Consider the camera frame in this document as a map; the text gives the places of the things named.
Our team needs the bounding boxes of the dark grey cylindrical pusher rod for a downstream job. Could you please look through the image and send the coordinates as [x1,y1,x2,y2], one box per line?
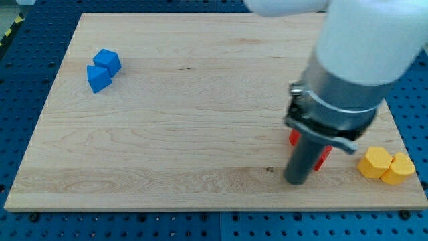
[284,135,326,185]

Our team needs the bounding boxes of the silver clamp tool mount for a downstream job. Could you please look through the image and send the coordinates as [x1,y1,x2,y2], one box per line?
[284,54,392,154]

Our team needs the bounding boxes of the red star block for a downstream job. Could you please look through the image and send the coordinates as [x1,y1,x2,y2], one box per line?
[288,129,301,146]

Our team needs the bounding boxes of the red circle block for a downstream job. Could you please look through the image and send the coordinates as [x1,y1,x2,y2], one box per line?
[313,146,333,171]

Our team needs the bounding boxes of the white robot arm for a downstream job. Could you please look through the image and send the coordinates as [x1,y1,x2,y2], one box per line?
[245,0,427,185]

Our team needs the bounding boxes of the yellow hexagon block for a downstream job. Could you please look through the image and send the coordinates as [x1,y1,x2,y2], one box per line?
[357,146,393,179]

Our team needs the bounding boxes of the yellow heart block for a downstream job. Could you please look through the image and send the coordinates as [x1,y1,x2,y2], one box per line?
[381,152,416,185]

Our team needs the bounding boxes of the light wooden board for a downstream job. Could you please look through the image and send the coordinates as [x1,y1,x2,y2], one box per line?
[5,13,427,212]

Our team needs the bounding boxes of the blue triangular block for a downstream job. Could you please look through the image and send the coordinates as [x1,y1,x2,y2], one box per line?
[86,66,112,93]

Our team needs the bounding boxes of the blue cube block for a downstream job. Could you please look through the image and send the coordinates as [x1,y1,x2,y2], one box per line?
[92,49,122,77]

